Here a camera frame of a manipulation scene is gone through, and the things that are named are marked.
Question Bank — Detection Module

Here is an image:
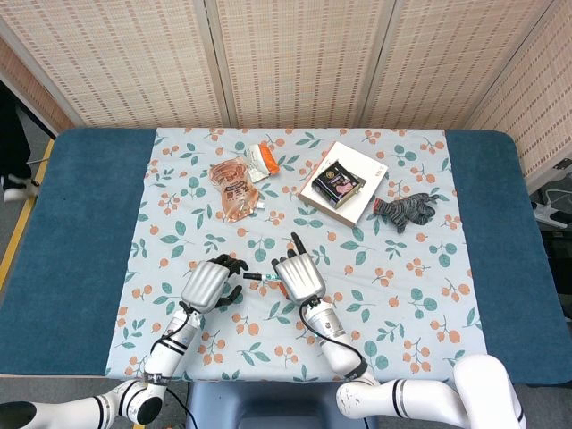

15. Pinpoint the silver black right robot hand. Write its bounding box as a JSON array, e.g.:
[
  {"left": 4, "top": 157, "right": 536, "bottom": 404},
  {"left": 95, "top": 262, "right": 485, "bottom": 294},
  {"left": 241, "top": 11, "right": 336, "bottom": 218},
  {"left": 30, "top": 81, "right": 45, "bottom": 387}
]
[{"left": 271, "top": 231, "right": 327, "bottom": 307}]

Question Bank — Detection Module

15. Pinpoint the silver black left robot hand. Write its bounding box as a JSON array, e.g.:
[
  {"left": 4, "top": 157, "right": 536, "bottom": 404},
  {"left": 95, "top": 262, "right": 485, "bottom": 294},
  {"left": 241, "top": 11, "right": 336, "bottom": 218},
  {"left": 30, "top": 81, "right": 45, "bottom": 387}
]
[{"left": 180, "top": 253, "right": 249, "bottom": 313}]

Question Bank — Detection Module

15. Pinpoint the floral orange berry tablecloth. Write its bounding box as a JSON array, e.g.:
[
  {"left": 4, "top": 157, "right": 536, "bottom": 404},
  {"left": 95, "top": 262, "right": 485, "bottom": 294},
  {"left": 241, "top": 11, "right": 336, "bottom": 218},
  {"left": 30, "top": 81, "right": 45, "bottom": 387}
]
[{"left": 104, "top": 127, "right": 489, "bottom": 386}]

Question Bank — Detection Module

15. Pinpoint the orange snack bag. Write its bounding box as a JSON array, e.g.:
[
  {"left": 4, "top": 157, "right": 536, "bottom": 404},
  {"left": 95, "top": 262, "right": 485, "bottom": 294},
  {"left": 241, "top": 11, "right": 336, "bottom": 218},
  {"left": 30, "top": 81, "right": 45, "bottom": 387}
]
[{"left": 208, "top": 156, "right": 266, "bottom": 223}]

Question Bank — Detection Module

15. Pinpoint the small black packet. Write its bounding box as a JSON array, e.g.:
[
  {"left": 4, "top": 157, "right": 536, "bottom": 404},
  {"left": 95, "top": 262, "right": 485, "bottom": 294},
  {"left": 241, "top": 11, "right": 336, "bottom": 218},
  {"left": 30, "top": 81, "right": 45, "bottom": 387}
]
[{"left": 310, "top": 160, "right": 367, "bottom": 212}]

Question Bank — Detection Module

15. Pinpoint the white orange crumpled pouch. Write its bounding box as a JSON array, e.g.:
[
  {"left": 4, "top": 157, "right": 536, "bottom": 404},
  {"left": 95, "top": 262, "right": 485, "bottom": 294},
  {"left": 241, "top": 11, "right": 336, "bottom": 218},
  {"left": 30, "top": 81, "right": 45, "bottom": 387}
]
[{"left": 244, "top": 142, "right": 282, "bottom": 184}]

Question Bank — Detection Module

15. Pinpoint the grey striped knit glove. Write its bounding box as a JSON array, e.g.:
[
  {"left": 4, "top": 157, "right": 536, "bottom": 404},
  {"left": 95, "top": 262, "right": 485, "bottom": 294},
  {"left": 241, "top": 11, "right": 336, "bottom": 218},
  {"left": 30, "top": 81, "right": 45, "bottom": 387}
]
[{"left": 372, "top": 191, "right": 441, "bottom": 235}]

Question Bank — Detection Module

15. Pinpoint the flat white cardboard box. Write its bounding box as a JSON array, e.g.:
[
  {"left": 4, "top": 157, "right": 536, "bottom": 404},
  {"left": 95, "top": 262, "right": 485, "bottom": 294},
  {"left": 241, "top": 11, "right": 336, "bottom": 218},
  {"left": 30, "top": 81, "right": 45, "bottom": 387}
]
[{"left": 298, "top": 140, "right": 390, "bottom": 229}]

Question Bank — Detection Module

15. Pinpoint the teal felt table cover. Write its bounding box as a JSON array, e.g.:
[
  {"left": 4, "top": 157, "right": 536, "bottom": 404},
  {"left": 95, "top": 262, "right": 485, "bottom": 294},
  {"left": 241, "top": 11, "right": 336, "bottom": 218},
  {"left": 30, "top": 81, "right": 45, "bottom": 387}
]
[{"left": 0, "top": 127, "right": 572, "bottom": 388}]

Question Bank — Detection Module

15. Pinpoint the blue grey robot torso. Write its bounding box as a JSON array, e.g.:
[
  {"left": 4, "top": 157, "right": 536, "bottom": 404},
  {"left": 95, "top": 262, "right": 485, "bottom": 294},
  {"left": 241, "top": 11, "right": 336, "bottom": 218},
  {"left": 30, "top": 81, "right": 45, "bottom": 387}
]
[{"left": 184, "top": 382, "right": 346, "bottom": 429}]

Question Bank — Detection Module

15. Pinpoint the white sneaker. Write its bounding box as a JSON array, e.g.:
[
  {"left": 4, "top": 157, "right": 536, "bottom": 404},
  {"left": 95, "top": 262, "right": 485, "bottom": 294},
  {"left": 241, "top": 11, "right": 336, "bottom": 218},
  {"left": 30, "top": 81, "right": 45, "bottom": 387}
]
[{"left": 0, "top": 174, "right": 41, "bottom": 203}]

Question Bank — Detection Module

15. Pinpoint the woven bamboo screen panel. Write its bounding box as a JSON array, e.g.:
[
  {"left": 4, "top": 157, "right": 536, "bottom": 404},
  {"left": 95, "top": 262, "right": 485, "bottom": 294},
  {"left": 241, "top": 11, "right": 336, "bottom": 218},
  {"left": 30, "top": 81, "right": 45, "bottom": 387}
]
[
  {"left": 0, "top": 0, "right": 231, "bottom": 130},
  {"left": 357, "top": 0, "right": 553, "bottom": 131},
  {"left": 207, "top": 0, "right": 397, "bottom": 130},
  {"left": 468, "top": 0, "right": 572, "bottom": 180},
  {"left": 0, "top": 35, "right": 75, "bottom": 135}
]

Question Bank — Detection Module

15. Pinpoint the person in black trousers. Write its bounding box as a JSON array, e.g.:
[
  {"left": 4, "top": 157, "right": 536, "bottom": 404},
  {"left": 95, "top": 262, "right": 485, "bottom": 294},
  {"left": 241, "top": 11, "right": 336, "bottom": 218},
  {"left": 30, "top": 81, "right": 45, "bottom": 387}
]
[{"left": 0, "top": 83, "right": 36, "bottom": 191}]

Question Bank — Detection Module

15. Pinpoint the white power strip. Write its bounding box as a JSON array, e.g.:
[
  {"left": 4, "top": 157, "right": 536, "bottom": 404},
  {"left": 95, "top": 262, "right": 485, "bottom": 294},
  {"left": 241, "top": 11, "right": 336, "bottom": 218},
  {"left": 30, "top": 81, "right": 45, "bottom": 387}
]
[{"left": 533, "top": 199, "right": 572, "bottom": 230}]

